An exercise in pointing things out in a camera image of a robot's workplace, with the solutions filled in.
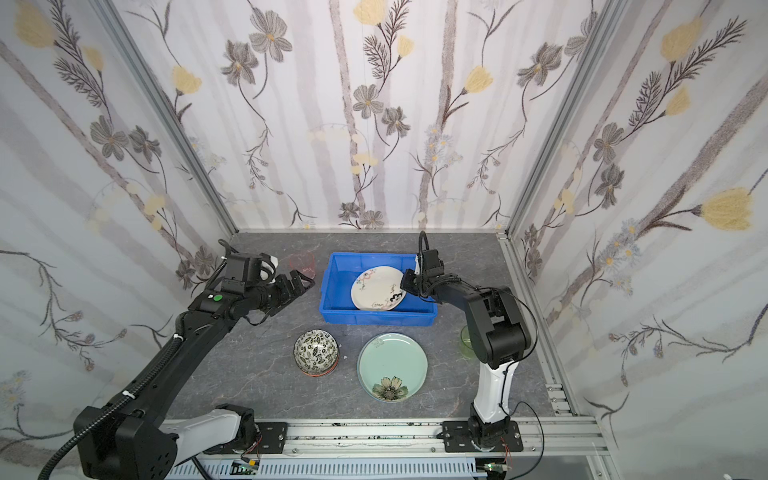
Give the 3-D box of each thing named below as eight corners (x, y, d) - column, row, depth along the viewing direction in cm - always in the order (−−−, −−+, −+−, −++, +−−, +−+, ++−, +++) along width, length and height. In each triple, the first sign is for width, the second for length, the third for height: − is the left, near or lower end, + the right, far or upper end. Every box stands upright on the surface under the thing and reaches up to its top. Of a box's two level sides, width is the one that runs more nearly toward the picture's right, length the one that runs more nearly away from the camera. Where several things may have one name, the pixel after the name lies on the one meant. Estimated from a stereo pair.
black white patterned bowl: (299, 384, 85) (288, 370, 75) (306, 347, 92) (297, 329, 82) (339, 385, 85) (333, 370, 75) (343, 347, 92) (338, 329, 82)
